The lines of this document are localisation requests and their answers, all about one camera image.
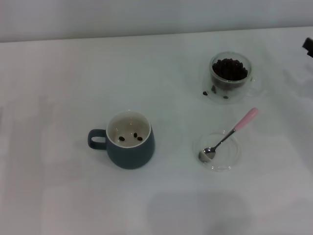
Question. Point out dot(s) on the pile of coffee beans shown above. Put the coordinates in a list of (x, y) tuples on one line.
[(230, 69)]

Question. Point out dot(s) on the clear glass saucer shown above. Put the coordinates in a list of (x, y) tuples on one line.
[(227, 161)]

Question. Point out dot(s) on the clear double-wall glass cup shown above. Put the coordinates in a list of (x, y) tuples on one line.
[(207, 96)]

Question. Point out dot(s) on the dark blue ceramic mug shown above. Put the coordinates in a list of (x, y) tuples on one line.
[(132, 156)]

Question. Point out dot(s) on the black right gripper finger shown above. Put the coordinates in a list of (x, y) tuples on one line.
[(309, 46)]

